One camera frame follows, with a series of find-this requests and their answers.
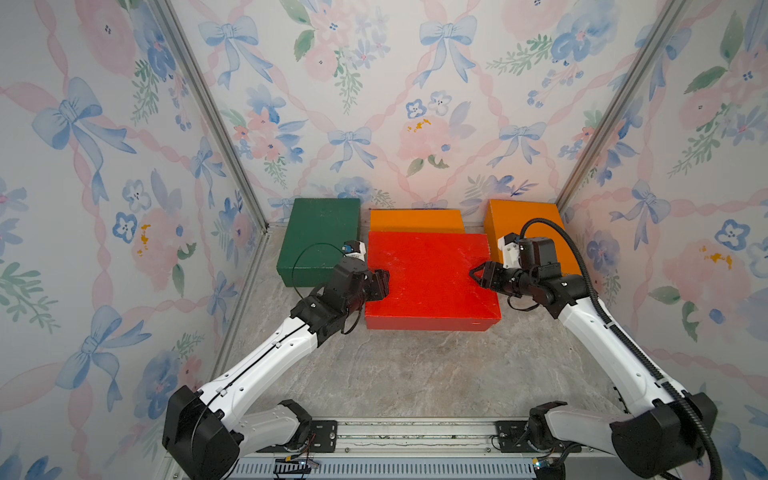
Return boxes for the red shoebox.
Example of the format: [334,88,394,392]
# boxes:
[365,231,501,331]

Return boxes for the green shoebox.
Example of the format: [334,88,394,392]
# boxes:
[276,198,361,288]

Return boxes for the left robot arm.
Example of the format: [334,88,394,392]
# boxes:
[162,256,390,479]

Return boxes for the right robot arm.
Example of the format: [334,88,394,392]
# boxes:
[469,234,723,479]

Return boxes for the orange shoebox at right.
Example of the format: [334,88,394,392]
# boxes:
[483,199,581,277]

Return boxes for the orange shoebox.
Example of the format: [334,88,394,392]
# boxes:
[483,199,581,277]
[369,209,465,234]

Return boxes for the orange shoebox in middle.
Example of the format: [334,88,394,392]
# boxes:
[369,209,465,234]

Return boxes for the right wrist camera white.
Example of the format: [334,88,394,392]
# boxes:
[497,233,520,269]

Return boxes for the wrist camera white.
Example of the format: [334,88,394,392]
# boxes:
[497,233,520,269]
[342,240,367,262]

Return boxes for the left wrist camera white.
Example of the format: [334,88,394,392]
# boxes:
[342,240,367,262]

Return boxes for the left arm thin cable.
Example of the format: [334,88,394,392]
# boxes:
[290,242,349,301]

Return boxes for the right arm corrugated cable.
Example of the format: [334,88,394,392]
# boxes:
[519,217,724,480]

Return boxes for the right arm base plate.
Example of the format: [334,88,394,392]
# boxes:
[489,420,571,456]

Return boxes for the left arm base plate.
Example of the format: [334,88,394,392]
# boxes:
[258,420,339,454]

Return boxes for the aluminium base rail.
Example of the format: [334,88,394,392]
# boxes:
[152,415,679,480]

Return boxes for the right corner aluminium post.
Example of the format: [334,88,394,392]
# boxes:
[556,0,691,212]

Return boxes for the corner aluminium post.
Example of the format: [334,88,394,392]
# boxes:
[146,0,269,232]
[556,0,691,212]

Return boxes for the left corner aluminium post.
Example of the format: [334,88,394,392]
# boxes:
[146,0,269,232]

